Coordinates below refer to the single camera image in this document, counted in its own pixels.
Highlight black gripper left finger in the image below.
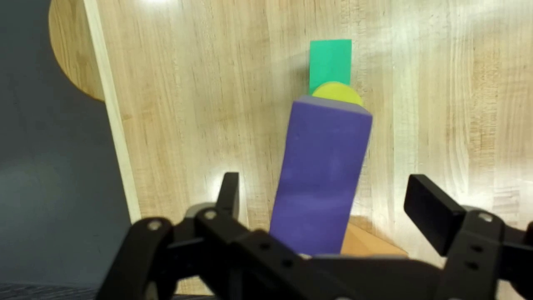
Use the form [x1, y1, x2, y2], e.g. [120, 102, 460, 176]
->
[94, 171, 335, 300]

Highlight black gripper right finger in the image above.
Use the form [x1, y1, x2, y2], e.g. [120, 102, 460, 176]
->
[404, 172, 533, 300]

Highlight purple block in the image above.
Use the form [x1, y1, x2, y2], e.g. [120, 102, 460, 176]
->
[269, 96, 375, 257]

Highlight yellow cylinder block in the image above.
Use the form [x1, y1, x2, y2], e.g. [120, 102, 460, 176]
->
[312, 81, 365, 109]

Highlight green bridge block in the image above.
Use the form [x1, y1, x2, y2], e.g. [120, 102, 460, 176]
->
[307, 39, 355, 97]

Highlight long wooden table black legs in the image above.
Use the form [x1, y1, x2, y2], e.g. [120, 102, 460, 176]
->
[82, 0, 533, 300]

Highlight wooden stool with orange legs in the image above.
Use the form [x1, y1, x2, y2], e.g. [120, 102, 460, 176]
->
[47, 0, 107, 104]

